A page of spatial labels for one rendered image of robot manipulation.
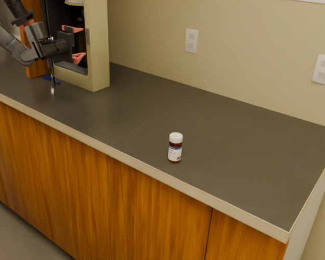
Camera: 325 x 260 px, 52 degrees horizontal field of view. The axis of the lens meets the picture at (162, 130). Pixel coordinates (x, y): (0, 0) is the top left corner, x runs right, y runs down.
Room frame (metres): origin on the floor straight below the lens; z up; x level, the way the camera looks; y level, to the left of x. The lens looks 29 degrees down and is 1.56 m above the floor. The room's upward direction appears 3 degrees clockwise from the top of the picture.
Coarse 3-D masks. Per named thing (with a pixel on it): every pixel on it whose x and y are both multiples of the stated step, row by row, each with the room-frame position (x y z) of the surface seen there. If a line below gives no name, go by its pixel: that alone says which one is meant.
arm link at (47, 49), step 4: (40, 40) 1.17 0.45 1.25; (44, 40) 1.19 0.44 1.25; (36, 44) 1.16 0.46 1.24; (40, 44) 1.16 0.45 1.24; (44, 44) 1.17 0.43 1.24; (48, 44) 1.18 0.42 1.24; (52, 44) 1.19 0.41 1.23; (36, 48) 1.16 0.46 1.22; (40, 48) 1.16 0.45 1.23; (44, 48) 1.15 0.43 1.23; (48, 48) 1.16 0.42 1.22; (52, 48) 1.18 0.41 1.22; (56, 48) 1.20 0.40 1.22; (40, 52) 1.16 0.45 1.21; (44, 52) 1.15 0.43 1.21; (48, 52) 1.16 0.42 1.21; (52, 52) 1.17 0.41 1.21; (56, 52) 1.19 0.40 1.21; (40, 56) 1.15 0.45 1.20; (44, 56) 1.15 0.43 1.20; (48, 56) 1.16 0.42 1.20; (52, 56) 1.18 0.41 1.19
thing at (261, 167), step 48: (0, 48) 2.10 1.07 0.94; (0, 96) 1.39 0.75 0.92; (48, 96) 1.39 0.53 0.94; (96, 96) 1.42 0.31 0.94; (144, 96) 1.45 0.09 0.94; (192, 96) 1.48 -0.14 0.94; (96, 144) 1.02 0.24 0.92; (144, 144) 1.01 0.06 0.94; (192, 144) 1.03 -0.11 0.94; (240, 144) 1.05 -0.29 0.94; (288, 144) 1.07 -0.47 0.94; (192, 192) 0.79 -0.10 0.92; (240, 192) 0.77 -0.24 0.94; (288, 192) 0.78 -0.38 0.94
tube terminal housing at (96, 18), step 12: (84, 0) 1.48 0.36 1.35; (96, 0) 1.51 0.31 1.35; (84, 12) 1.48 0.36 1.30; (96, 12) 1.50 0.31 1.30; (48, 24) 1.63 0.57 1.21; (96, 24) 1.50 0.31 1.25; (96, 36) 1.50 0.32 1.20; (96, 48) 1.49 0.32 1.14; (108, 48) 1.58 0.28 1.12; (96, 60) 1.49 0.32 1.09; (108, 60) 1.55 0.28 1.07; (60, 72) 1.60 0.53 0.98; (72, 72) 1.55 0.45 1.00; (96, 72) 1.49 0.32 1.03; (108, 72) 1.55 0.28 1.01; (84, 84) 1.50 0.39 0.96; (96, 84) 1.49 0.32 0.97; (108, 84) 1.55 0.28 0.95
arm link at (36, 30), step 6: (30, 24) 1.18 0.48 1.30; (36, 24) 1.18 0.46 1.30; (42, 24) 1.20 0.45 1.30; (30, 30) 1.18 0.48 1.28; (36, 30) 1.18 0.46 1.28; (42, 30) 1.19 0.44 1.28; (30, 36) 1.17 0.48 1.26; (36, 36) 1.17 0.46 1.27; (42, 36) 1.17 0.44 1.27; (30, 42) 1.15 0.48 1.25; (24, 54) 1.12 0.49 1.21; (30, 54) 1.13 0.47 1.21; (36, 54) 1.13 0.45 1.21; (24, 60) 1.11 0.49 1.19; (36, 60) 1.19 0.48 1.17
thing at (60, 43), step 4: (60, 32) 1.26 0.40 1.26; (64, 32) 1.25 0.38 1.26; (60, 36) 1.26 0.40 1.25; (64, 36) 1.24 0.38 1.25; (68, 36) 1.23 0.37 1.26; (56, 40) 1.22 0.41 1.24; (60, 40) 1.23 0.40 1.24; (64, 40) 1.24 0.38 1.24; (68, 40) 1.23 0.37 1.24; (56, 44) 1.20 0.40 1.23; (60, 44) 1.21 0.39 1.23; (64, 44) 1.22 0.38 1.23; (68, 44) 1.24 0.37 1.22; (60, 48) 1.20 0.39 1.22; (64, 48) 1.22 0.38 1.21; (68, 48) 1.23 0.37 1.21; (60, 52) 1.20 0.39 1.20; (64, 52) 1.22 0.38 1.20; (68, 52) 1.24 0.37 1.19; (56, 56) 1.20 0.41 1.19; (60, 56) 1.27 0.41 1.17; (64, 56) 1.25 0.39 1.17; (68, 56) 1.24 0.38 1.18
